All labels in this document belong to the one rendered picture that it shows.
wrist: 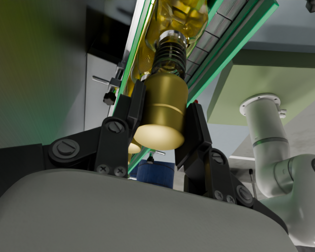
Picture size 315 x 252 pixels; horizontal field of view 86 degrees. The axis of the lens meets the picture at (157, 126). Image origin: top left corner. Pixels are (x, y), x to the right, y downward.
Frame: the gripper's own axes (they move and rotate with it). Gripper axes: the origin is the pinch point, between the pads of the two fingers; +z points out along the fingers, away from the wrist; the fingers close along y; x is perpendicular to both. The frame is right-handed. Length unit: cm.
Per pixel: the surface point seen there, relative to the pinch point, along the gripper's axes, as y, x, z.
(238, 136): 61, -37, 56
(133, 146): 0.2, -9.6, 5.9
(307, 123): 194, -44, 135
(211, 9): 5.4, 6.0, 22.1
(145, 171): 63, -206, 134
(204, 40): 10.0, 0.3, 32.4
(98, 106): -10, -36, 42
